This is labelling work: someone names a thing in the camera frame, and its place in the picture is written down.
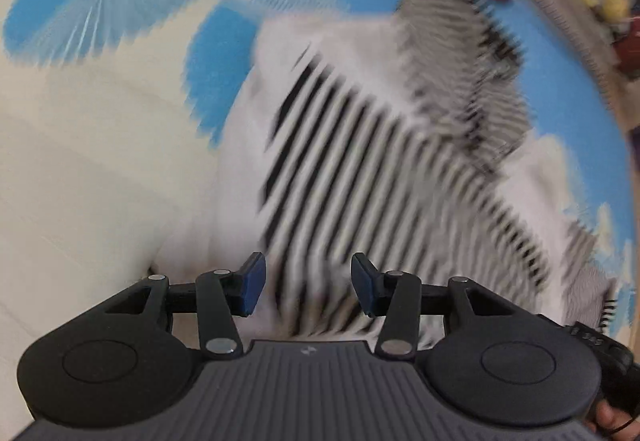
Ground black white striped garment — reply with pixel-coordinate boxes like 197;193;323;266
154;0;616;339

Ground blue patterned bed sheet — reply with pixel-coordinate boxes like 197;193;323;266
1;0;636;439

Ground person right hand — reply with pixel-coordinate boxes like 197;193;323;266
586;400;640;441

